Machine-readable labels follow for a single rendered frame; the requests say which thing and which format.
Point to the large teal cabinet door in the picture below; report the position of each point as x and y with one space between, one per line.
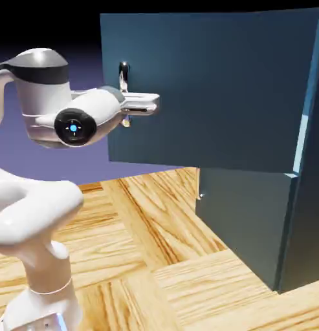
213 90

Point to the small teal cabinet door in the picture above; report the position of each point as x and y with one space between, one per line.
242 222

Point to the teal blue cabinet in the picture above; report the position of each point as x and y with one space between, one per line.
306 181

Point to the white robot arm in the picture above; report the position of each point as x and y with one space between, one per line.
42 95

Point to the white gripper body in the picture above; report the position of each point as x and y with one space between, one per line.
141 102

